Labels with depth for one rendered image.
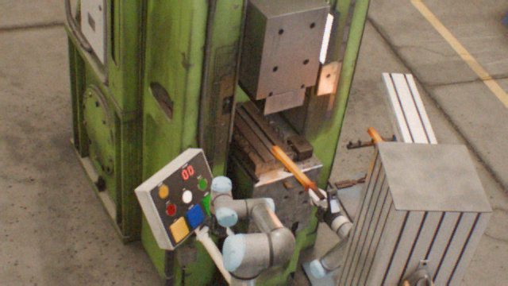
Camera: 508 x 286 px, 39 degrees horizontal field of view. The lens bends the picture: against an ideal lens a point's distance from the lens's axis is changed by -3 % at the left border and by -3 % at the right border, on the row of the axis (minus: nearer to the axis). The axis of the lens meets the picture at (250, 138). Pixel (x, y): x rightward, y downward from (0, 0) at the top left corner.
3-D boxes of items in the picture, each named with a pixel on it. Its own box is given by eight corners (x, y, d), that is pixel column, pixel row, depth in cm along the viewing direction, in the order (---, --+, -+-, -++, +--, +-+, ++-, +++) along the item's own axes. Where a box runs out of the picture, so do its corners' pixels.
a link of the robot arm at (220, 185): (213, 190, 275) (209, 175, 281) (211, 210, 282) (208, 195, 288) (234, 189, 277) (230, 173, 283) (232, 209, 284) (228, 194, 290)
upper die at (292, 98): (302, 105, 325) (305, 87, 319) (263, 115, 316) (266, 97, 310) (255, 54, 351) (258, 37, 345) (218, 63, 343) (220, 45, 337)
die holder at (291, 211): (309, 228, 378) (323, 164, 350) (244, 251, 362) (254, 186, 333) (255, 160, 414) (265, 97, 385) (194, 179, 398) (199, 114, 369)
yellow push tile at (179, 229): (189, 232, 299) (183, 217, 297) (177, 242, 294) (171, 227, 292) (186, 232, 301) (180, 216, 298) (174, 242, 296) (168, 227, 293)
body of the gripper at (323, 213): (313, 214, 317) (329, 233, 309) (316, 200, 312) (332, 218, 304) (328, 209, 320) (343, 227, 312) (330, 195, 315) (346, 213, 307)
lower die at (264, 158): (291, 164, 347) (294, 151, 342) (254, 175, 339) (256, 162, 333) (248, 112, 374) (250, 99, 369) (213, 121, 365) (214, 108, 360)
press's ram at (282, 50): (331, 81, 324) (348, 2, 299) (255, 100, 308) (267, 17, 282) (282, 32, 351) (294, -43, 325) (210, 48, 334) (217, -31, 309)
